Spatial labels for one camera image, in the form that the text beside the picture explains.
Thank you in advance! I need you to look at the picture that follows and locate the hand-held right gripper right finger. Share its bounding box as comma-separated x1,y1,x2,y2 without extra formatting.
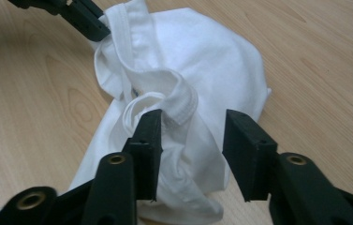
222,109,279,203

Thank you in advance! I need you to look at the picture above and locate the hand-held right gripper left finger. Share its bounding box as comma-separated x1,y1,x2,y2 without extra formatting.
122,109,164,202

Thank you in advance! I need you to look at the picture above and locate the white T-shirt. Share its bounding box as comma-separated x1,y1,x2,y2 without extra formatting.
0,0,272,225

